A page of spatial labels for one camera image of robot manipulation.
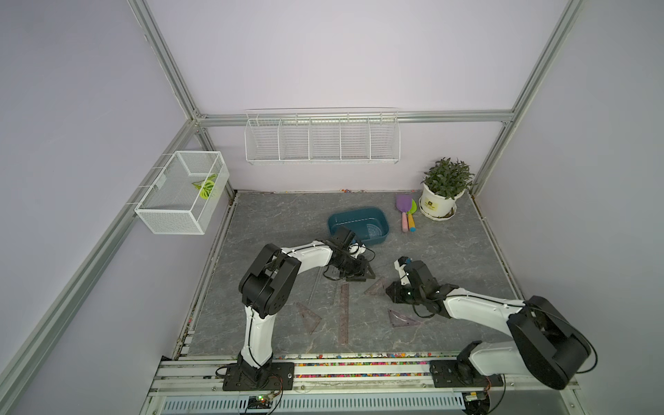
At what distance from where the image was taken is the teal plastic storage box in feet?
3.48

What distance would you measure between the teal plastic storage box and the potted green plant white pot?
8.1 inches

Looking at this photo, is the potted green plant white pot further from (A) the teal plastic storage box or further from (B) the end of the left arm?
(B) the end of the left arm

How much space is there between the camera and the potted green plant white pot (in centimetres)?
101
